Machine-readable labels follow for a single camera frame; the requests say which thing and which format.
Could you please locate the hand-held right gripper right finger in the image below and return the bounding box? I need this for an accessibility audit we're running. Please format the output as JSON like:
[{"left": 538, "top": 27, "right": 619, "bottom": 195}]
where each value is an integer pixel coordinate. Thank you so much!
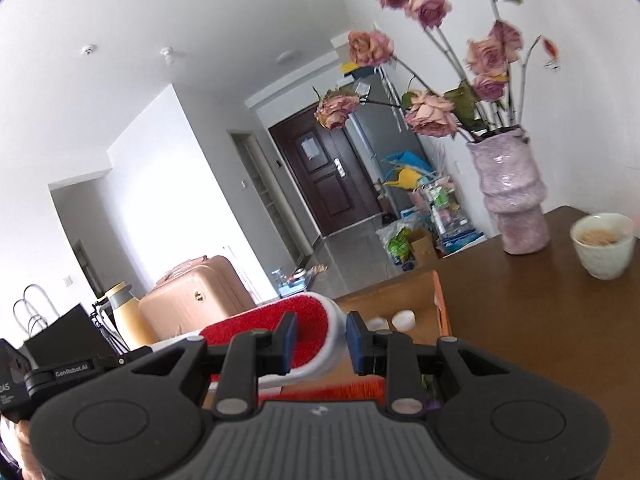
[{"left": 346, "top": 311, "right": 506, "bottom": 417}]

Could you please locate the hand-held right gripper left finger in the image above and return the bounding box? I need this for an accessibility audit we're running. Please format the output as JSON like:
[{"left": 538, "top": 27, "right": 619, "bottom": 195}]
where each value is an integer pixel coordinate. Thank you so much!
[{"left": 127, "top": 311, "right": 301, "bottom": 418}]

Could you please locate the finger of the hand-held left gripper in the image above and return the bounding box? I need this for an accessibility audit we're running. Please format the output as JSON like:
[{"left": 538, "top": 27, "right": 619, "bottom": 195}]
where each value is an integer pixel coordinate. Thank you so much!
[{"left": 97, "top": 344, "right": 153, "bottom": 368}]

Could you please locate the white red lint brush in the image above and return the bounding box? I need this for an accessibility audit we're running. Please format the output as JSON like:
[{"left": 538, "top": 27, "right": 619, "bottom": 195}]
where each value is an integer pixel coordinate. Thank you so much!
[{"left": 199, "top": 291, "right": 347, "bottom": 388}]

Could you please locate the red cardboard box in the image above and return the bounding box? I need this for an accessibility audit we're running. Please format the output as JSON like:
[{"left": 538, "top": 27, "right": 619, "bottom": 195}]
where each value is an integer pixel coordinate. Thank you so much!
[{"left": 207, "top": 270, "right": 453, "bottom": 403}]

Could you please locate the person's left hand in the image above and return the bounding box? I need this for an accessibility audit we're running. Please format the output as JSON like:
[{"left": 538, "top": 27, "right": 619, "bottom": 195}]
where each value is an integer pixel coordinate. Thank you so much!
[{"left": 14, "top": 416, "right": 45, "bottom": 480}]

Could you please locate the yellow thermos jug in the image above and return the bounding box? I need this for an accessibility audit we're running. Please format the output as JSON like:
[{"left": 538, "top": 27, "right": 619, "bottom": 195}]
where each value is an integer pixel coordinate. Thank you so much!
[{"left": 97, "top": 281, "right": 156, "bottom": 351}]

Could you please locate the blue pet feeder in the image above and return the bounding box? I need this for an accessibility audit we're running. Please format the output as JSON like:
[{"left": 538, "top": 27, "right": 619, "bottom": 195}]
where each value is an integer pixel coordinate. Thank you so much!
[{"left": 274, "top": 267, "right": 302, "bottom": 296}]

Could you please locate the pink hard suitcase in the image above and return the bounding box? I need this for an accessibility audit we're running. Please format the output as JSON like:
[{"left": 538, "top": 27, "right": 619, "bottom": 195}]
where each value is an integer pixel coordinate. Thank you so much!
[{"left": 139, "top": 255, "right": 257, "bottom": 341}]

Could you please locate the green plastic bag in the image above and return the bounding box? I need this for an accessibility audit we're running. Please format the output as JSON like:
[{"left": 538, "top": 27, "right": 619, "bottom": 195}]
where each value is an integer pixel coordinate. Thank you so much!
[{"left": 376, "top": 222, "right": 416, "bottom": 266}]

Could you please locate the brown cardboard box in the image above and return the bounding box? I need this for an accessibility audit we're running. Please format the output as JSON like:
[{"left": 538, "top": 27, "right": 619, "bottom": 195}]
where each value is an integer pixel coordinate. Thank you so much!
[{"left": 407, "top": 230, "right": 441, "bottom": 271}]

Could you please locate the blue white carton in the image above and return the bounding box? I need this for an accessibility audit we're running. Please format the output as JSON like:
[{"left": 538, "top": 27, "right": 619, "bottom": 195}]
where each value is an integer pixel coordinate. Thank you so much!
[{"left": 440, "top": 230, "right": 483, "bottom": 256}]

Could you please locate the clear storage cart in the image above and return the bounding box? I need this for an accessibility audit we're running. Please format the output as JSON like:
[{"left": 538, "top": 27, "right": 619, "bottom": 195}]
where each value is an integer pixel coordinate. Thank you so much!
[{"left": 420, "top": 175, "right": 473, "bottom": 241}]

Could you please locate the dark brown door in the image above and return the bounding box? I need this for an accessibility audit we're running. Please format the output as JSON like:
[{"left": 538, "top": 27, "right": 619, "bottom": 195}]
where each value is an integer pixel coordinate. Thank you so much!
[{"left": 268, "top": 107, "right": 383, "bottom": 238}]

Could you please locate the blue plastic item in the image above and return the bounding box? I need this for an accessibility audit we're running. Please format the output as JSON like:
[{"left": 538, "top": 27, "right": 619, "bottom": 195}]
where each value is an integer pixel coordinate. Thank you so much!
[{"left": 382, "top": 150, "right": 426, "bottom": 171}]

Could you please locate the grey refrigerator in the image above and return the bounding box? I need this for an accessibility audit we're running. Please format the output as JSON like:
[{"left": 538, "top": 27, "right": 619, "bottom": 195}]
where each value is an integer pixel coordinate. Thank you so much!
[{"left": 345, "top": 65, "right": 426, "bottom": 211}]

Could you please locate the purple ceramic vase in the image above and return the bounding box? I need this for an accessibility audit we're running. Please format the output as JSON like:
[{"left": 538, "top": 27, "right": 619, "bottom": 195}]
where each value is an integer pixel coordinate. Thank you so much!
[{"left": 466, "top": 126, "right": 551, "bottom": 255}]

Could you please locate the bunch of dried roses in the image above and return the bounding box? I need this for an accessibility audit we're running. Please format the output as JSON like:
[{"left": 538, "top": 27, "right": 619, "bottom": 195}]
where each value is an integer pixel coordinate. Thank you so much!
[{"left": 314, "top": 0, "right": 561, "bottom": 141}]

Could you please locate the white ceramic cup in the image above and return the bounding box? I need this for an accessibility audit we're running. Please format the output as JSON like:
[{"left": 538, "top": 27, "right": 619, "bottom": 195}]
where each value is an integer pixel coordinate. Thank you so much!
[{"left": 570, "top": 212, "right": 636, "bottom": 281}]

